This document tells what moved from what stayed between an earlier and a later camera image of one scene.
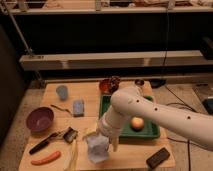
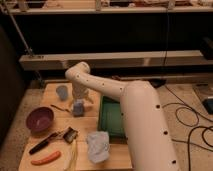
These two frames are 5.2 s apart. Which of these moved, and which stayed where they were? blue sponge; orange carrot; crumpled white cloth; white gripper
Moved: white gripper
Stayed: orange carrot; crumpled white cloth; blue sponge
